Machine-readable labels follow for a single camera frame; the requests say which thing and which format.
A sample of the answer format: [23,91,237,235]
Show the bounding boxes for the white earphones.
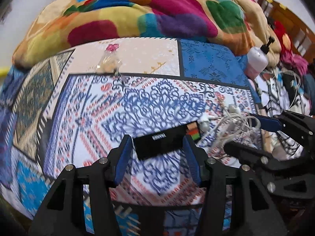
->
[197,104,261,152]

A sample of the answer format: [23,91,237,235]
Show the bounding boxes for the black cosmetic box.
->
[133,121,201,160]

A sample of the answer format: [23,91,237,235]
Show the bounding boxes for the white pump lotion bottle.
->
[245,36,274,80]

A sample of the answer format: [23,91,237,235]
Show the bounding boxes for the red pink clothes pile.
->
[273,20,309,77]

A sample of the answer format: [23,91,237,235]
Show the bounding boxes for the patchwork blue bed sheet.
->
[1,38,257,235]

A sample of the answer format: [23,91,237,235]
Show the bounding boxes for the wooden shelf furniture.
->
[257,0,314,63]

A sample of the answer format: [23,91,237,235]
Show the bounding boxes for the clear plastic candy wrapper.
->
[96,43,122,76]

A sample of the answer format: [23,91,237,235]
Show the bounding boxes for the colourful fleece blanket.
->
[12,0,275,68]

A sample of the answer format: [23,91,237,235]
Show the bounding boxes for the yellow foam bed rail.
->
[0,66,11,78]

